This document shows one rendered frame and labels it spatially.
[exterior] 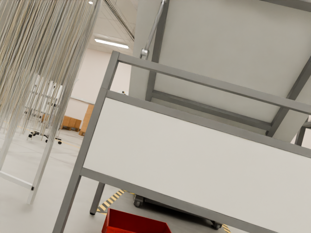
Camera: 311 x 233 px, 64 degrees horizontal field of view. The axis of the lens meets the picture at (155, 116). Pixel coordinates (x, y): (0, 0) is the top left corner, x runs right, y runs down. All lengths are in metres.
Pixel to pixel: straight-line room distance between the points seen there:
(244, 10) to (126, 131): 0.89
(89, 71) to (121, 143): 9.39
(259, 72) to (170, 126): 0.69
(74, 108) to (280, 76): 9.36
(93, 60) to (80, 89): 1.28
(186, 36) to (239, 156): 0.76
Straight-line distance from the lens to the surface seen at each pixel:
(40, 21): 1.49
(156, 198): 1.23
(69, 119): 8.93
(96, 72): 10.40
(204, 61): 1.61
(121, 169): 1.24
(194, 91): 1.71
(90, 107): 8.42
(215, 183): 1.23
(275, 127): 1.81
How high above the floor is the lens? 0.64
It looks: 5 degrees up
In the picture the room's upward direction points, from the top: 17 degrees clockwise
